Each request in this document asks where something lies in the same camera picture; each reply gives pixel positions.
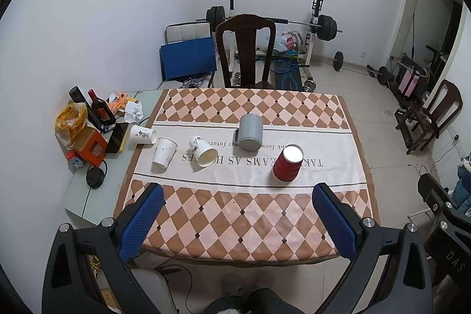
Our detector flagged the white paper cup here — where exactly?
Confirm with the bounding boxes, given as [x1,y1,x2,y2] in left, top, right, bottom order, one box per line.
[189,135,219,167]
[130,124,157,146]
[152,137,178,168]

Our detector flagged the blue patterned mat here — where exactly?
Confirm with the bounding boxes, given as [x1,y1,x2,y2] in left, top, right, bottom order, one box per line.
[271,59,305,91]

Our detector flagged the red paper cup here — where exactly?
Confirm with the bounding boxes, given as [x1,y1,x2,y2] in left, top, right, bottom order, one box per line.
[272,144,304,183]

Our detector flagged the white padded chair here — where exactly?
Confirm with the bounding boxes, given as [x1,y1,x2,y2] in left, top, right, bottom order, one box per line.
[164,21,214,88]

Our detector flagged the grey mug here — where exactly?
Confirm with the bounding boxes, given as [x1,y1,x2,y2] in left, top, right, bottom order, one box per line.
[233,113,264,152]

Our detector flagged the white weight rack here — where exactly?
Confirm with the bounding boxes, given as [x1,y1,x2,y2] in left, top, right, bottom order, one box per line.
[220,0,325,87]

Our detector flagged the red-capped wine bottle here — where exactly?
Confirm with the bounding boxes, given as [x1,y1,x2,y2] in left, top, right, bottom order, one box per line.
[87,89,117,126]

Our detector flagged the blue cloth pile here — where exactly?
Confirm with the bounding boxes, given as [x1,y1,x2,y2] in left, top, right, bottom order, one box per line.
[453,157,471,217]

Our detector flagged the brown wooden chair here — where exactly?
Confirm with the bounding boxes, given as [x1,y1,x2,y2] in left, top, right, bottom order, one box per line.
[405,79,463,155]

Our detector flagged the blue board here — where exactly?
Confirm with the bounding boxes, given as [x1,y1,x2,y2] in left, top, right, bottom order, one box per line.
[159,36,217,82]

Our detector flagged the checkered tablecloth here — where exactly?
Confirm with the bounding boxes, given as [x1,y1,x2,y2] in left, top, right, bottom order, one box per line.
[112,88,381,260]

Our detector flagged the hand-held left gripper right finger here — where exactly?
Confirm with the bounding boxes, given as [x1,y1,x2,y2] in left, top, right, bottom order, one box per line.
[312,182,434,314]

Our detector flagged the crumpled white tissue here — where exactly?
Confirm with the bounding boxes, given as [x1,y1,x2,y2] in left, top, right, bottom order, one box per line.
[123,101,145,124]

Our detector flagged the orange snack packet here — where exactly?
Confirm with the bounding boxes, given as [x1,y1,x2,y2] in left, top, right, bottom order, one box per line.
[107,89,142,115]

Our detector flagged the white plastic bag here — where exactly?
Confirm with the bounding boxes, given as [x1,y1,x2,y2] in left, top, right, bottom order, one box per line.
[274,29,301,52]

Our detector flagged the small colourful packet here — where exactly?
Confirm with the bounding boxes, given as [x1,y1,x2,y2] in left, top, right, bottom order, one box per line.
[67,149,86,170]

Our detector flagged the dark wine bottle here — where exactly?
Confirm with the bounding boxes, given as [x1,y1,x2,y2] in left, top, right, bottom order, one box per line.
[69,86,99,129]

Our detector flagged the yellow plastic bag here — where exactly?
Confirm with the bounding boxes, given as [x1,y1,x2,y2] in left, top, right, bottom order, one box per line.
[55,102,89,150]

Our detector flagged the black round disc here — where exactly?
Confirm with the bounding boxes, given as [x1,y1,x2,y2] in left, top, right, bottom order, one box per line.
[86,167,105,189]

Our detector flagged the small floor barbell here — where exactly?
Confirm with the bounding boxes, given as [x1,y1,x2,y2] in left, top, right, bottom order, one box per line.
[328,51,391,84]

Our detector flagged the black smartphone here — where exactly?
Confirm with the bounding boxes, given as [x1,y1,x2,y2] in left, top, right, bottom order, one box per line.
[105,122,130,154]

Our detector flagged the black exercise machine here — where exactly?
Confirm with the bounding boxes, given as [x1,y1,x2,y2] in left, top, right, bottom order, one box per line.
[389,45,450,107]

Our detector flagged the white stool seat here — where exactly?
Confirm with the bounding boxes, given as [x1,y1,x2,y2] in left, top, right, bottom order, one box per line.
[130,268,178,314]

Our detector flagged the pink cushion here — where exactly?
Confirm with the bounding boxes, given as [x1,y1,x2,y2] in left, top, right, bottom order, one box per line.
[401,70,420,96]

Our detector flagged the orange cardboard box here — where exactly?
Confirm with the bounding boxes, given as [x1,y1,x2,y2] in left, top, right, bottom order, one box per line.
[71,126,108,168]

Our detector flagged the black cable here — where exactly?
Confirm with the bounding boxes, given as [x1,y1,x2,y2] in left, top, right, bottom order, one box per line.
[156,263,196,314]

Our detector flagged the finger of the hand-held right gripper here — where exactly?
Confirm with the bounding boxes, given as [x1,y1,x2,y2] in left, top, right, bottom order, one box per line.
[417,172,452,212]

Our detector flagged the dark wooden chair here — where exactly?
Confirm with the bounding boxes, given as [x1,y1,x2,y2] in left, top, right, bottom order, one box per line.
[215,14,277,90]

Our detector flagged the black barbell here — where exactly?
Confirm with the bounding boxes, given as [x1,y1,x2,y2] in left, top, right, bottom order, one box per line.
[196,6,344,43]

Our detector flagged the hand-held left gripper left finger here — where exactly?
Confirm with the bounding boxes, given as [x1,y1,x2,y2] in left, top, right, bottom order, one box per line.
[42,182,165,314]

